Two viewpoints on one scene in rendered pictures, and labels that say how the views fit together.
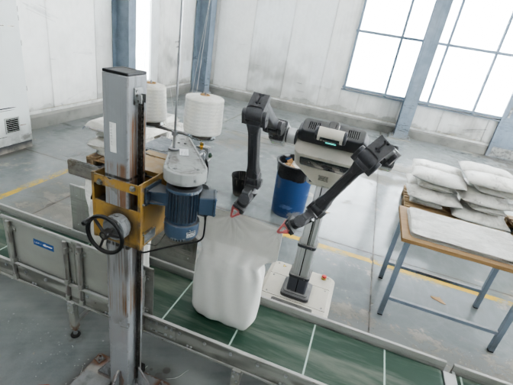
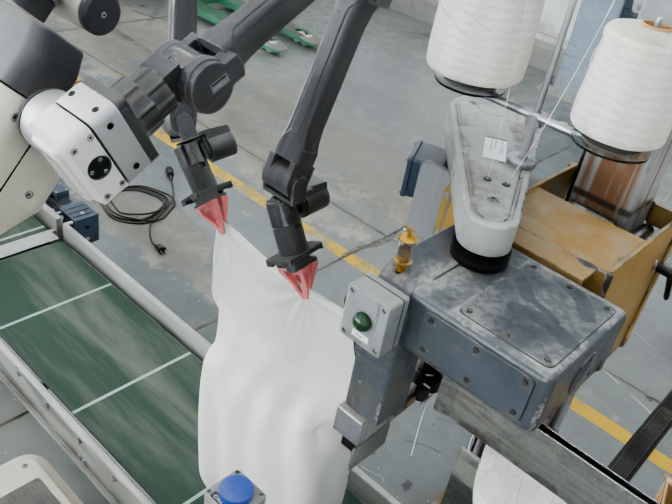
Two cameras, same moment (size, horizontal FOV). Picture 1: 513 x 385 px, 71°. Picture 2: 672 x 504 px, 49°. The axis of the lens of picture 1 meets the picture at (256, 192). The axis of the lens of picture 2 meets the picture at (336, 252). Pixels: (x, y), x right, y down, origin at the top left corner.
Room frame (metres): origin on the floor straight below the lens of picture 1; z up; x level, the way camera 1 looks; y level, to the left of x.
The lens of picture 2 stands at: (2.69, 0.59, 1.93)
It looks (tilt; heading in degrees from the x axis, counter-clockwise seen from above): 33 degrees down; 202
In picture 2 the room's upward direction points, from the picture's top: 11 degrees clockwise
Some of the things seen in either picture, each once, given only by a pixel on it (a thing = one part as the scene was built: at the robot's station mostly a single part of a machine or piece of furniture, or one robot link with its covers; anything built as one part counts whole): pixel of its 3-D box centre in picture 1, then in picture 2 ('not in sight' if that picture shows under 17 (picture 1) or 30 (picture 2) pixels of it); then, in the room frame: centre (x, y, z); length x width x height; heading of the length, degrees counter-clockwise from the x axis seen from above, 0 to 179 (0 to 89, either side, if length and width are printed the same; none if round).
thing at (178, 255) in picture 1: (131, 228); not in sight; (2.16, 0.84, 0.54); 1.05 x 0.02 x 0.41; 75
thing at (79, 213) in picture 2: not in sight; (61, 211); (0.95, -1.27, 0.35); 0.30 x 0.15 x 0.15; 75
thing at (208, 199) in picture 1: (207, 204); (424, 177); (1.38, 0.20, 1.25); 0.10 x 0.08 x 0.12; 10
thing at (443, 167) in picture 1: (437, 169); not in sight; (4.79, -2.42, 0.56); 0.66 x 0.42 x 0.13; 70
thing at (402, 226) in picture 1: (445, 275); not in sight; (2.47, -1.64, 0.38); 0.95 x 0.62 x 0.75; 75
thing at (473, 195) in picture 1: (485, 198); not in sight; (4.26, -2.87, 0.45); 0.66 x 0.42 x 0.13; 80
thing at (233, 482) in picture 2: not in sight; (235, 492); (1.96, 0.18, 0.84); 0.06 x 0.06 x 0.02
